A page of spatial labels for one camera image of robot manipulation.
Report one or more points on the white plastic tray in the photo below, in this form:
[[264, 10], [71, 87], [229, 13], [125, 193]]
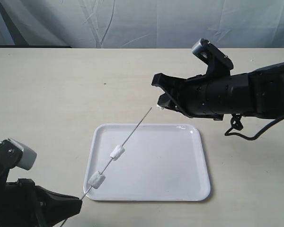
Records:
[[161, 162]]

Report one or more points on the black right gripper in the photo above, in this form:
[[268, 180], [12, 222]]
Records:
[[204, 99]]

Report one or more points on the grey backdrop curtain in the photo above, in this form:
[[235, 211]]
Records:
[[142, 23]]

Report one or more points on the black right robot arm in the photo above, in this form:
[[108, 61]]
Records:
[[259, 93]]

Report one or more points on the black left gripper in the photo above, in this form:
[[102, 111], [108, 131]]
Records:
[[24, 204]]

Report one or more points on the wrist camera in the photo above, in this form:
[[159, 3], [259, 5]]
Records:
[[14, 153], [210, 55]]

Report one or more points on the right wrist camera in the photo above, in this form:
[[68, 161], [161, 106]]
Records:
[[210, 55]]

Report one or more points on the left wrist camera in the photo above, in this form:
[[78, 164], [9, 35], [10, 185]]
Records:
[[14, 153]]

